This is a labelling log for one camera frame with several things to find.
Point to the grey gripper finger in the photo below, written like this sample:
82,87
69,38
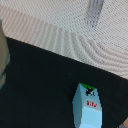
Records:
4,56

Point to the light blue milk carton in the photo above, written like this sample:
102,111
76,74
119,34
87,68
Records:
87,108

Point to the woven beige placemat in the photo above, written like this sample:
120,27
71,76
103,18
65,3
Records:
60,26

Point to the toy fork wooden handle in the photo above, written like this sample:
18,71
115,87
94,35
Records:
94,13

